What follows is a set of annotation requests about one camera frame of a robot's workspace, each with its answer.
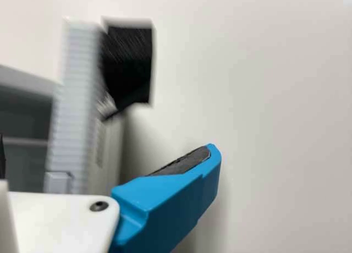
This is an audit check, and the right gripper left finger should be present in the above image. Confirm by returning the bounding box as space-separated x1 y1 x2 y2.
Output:
0 134 7 180

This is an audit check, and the white incubator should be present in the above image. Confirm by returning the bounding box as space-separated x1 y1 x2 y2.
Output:
0 63 67 195

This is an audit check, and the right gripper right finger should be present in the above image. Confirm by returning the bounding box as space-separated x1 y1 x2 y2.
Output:
108 142 222 253

